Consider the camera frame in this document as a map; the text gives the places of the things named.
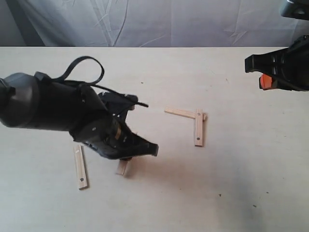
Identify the white backdrop cloth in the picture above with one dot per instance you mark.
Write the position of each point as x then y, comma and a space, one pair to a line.
147, 23

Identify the plain wood stick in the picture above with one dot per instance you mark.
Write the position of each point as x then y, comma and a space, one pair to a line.
121, 168
178, 112

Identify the wood stick with magnets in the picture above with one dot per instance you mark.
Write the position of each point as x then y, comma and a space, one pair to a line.
80, 167

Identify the wood stick with two holes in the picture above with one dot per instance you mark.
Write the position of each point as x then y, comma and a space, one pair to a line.
199, 128

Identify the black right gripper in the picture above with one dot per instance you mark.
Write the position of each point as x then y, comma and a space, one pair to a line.
285, 69

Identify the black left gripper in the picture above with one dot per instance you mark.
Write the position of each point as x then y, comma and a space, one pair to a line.
105, 131

